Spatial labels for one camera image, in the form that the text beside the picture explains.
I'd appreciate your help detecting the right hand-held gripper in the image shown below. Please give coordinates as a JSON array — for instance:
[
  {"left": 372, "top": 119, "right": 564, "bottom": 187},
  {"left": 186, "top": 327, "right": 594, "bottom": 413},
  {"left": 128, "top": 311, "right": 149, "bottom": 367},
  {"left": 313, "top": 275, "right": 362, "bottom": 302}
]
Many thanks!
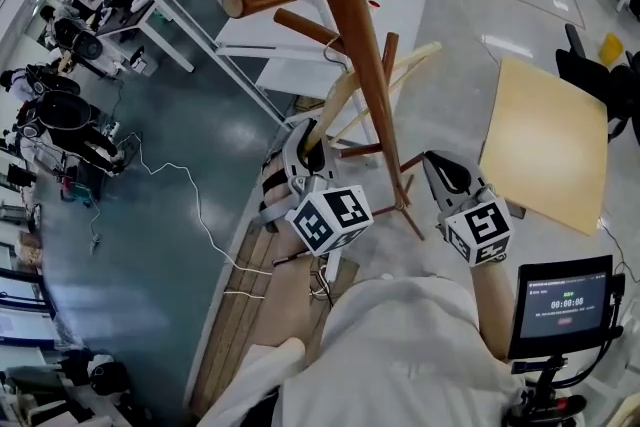
[{"left": 422, "top": 149, "right": 516, "bottom": 269}]

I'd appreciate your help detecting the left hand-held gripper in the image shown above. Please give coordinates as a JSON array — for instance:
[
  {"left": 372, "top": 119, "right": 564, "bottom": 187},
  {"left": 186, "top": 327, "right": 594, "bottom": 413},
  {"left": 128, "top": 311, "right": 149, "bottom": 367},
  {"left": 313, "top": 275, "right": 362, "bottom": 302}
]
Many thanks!
[{"left": 257, "top": 118, "right": 375, "bottom": 259}]

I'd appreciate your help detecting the light wooden hanger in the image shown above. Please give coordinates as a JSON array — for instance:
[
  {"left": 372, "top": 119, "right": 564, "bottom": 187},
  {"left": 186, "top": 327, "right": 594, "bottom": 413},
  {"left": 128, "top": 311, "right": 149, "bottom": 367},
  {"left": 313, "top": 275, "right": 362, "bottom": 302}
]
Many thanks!
[{"left": 301, "top": 40, "right": 444, "bottom": 155}]

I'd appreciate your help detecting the brown wooden coat rack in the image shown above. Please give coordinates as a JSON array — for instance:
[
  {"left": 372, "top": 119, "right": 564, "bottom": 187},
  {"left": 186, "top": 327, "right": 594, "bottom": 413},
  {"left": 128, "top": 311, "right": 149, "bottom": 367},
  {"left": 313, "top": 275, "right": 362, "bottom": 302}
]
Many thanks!
[{"left": 221, "top": 0, "right": 426, "bottom": 242}]

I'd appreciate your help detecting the person's left forearm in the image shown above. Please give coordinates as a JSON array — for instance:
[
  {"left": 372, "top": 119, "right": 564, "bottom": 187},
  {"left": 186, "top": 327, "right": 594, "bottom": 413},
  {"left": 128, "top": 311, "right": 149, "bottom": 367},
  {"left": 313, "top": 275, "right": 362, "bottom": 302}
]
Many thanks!
[{"left": 248, "top": 234, "right": 347, "bottom": 352}]

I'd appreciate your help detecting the person's right forearm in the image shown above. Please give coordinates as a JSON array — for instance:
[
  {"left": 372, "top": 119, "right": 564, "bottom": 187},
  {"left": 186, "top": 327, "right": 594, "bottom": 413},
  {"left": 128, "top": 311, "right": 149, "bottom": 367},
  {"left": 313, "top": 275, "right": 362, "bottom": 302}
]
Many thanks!
[{"left": 468, "top": 258, "right": 517, "bottom": 362}]

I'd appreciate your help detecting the person's left hand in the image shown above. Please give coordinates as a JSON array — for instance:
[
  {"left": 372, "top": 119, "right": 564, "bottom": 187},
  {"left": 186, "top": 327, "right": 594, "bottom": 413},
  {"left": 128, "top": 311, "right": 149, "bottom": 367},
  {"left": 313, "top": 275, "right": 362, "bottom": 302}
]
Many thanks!
[{"left": 260, "top": 157, "right": 307, "bottom": 246}]

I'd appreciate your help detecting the light wooden square table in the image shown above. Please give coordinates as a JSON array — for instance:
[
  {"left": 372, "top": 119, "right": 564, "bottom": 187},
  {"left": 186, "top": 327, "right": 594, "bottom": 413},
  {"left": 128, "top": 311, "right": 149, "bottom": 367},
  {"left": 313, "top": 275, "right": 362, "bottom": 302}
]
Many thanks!
[{"left": 478, "top": 54, "right": 610, "bottom": 237}]

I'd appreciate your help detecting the wooden plank pallet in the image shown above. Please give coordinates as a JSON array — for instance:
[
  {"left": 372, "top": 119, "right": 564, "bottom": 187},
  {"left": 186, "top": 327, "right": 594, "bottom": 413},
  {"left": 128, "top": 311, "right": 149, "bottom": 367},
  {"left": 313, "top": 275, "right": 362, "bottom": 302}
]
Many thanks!
[{"left": 188, "top": 213, "right": 362, "bottom": 417}]

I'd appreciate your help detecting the black monitor screen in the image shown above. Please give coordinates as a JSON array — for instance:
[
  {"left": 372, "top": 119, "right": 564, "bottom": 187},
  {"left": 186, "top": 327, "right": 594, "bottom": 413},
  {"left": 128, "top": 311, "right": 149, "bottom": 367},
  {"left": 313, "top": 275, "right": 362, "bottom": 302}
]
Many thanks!
[{"left": 506, "top": 254, "right": 627, "bottom": 362}]

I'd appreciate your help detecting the black mesh office chair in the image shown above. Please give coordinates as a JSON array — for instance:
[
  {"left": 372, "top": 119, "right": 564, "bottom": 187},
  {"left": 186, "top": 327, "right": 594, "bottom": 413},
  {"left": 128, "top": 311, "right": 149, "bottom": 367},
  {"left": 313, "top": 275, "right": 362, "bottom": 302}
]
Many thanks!
[{"left": 554, "top": 22, "right": 640, "bottom": 142}]

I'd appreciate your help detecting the person's white shirt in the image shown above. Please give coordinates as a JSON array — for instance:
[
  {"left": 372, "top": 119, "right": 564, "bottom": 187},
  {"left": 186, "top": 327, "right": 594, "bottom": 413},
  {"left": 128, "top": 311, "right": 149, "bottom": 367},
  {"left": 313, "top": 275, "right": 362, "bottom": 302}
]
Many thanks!
[{"left": 196, "top": 273, "right": 527, "bottom": 427}]

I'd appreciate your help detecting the yellow bin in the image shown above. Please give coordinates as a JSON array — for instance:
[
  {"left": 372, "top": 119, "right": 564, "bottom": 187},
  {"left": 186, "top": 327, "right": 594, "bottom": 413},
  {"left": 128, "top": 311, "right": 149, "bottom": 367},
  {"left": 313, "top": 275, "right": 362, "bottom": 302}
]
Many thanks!
[{"left": 599, "top": 31, "right": 626, "bottom": 67}]

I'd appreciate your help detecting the black monitor stand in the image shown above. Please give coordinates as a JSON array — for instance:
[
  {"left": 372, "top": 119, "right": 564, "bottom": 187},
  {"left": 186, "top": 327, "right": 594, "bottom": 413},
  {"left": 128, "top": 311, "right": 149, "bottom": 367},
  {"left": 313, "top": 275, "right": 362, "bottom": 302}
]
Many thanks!
[{"left": 508, "top": 353, "right": 640, "bottom": 427}]

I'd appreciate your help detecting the white metal frame desk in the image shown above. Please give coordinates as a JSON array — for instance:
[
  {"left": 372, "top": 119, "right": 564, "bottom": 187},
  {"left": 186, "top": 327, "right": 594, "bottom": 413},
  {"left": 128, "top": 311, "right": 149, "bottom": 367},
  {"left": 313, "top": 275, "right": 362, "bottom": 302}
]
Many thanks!
[{"left": 92, "top": 0, "right": 434, "bottom": 129}]

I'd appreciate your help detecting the long white floor cable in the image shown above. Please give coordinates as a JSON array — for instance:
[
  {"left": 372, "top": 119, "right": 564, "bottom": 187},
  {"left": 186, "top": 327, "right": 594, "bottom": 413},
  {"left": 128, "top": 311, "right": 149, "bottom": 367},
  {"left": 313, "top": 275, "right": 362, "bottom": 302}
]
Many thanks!
[{"left": 88, "top": 130, "right": 275, "bottom": 275}]

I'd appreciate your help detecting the short white floor cable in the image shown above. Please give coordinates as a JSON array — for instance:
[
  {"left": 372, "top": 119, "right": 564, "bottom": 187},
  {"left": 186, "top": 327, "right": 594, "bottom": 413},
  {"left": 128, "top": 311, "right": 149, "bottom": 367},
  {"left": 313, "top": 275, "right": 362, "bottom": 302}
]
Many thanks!
[{"left": 221, "top": 289, "right": 267, "bottom": 302}]

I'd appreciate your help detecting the black floor cable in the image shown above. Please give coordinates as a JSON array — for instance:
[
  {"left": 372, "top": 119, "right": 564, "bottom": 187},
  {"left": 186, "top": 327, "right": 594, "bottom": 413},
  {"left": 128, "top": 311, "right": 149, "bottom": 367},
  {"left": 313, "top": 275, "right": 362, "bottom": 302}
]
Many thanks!
[{"left": 596, "top": 218, "right": 632, "bottom": 277}]

